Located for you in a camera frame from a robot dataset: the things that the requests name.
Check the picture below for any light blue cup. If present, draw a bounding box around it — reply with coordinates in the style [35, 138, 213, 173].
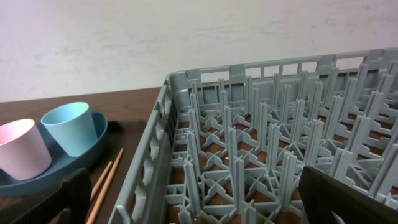
[40, 102, 98, 157]

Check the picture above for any short wooden chopstick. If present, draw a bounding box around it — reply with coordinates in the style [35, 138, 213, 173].
[90, 161, 113, 201]

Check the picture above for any long wooden chopstick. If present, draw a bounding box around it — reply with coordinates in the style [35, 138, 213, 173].
[86, 148, 124, 224]

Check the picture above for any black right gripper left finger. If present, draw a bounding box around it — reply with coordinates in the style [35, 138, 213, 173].
[1, 168, 92, 223]

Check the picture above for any pink cup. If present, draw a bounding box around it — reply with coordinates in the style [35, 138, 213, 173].
[1, 119, 52, 180]

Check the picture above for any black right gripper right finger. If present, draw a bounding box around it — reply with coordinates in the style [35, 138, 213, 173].
[299, 166, 397, 224]

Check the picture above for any dark blue plate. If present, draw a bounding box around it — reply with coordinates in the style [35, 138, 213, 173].
[1, 111, 108, 196]

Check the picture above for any grey dishwasher rack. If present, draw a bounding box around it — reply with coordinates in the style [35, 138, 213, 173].
[109, 48, 397, 223]

